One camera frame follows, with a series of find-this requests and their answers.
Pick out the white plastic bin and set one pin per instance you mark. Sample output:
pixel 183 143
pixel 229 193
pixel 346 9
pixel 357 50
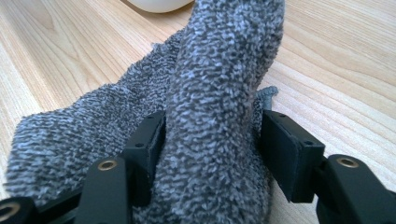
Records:
pixel 160 5

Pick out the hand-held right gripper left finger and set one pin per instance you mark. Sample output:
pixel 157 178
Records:
pixel 144 149

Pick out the grey fuzzy sock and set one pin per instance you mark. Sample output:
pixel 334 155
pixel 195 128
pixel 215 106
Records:
pixel 214 93

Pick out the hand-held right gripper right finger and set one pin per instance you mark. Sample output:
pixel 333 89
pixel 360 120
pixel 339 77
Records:
pixel 292 155

